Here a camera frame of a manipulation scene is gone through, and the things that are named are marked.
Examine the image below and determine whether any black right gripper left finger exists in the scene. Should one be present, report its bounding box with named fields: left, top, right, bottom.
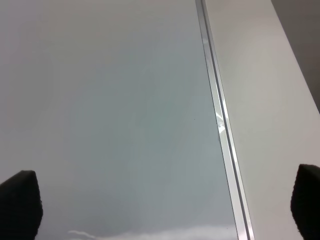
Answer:
left=0, top=170, right=44, bottom=240

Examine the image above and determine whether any white whiteboard with aluminium frame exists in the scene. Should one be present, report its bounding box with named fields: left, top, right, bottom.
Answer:
left=0, top=0, right=252, bottom=240

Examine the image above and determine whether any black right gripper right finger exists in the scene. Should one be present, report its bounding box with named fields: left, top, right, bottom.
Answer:
left=290, top=164, right=320, bottom=240

